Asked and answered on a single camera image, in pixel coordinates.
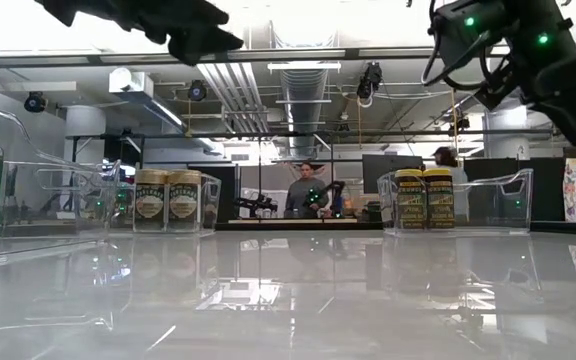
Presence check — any overhead frame bar with lights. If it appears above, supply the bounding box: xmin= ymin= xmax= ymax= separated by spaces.
xmin=0 ymin=43 xmax=576 ymax=69

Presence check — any white ceiling unit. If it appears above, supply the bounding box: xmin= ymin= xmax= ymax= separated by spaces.
xmin=107 ymin=67 xmax=155 ymax=96

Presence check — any white round column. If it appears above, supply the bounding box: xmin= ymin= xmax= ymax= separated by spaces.
xmin=484 ymin=105 xmax=530 ymax=160

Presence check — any black ceiling-hung camera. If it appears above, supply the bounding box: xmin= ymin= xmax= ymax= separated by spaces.
xmin=22 ymin=91 xmax=48 ymax=114
xmin=187 ymin=79 xmax=208 ymax=104

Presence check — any grey corrugated ceiling duct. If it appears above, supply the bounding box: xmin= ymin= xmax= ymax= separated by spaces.
xmin=280 ymin=68 xmax=330 ymax=160

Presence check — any yellow lid spice jar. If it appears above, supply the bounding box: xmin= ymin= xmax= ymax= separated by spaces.
xmin=423 ymin=167 xmax=456 ymax=231
xmin=394 ymin=168 xmax=427 ymax=231

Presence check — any yellow hanging cord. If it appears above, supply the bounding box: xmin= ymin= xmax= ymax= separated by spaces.
xmin=447 ymin=87 xmax=471 ymax=224

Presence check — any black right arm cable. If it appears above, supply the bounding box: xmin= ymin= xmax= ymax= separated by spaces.
xmin=420 ymin=9 xmax=519 ymax=94

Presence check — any tan lid furikake jar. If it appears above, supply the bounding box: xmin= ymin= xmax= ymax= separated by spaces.
xmin=133 ymin=168 xmax=170 ymax=234
xmin=166 ymin=168 xmax=203 ymax=234

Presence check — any clear plastic bin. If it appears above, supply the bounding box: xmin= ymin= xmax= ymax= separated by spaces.
xmin=0 ymin=103 xmax=122 ymax=259
xmin=112 ymin=171 xmax=223 ymax=238
xmin=376 ymin=168 xmax=535 ymax=237

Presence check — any black camera on bracket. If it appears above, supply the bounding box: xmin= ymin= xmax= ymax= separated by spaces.
xmin=356 ymin=61 xmax=384 ymax=101

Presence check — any black monitor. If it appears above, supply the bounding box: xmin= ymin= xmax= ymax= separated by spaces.
xmin=361 ymin=153 xmax=425 ymax=195

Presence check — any person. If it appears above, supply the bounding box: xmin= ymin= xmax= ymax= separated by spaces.
xmin=430 ymin=145 xmax=471 ymax=220
xmin=284 ymin=160 xmax=330 ymax=220

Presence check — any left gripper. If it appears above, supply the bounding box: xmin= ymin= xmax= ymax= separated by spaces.
xmin=32 ymin=0 xmax=245 ymax=67

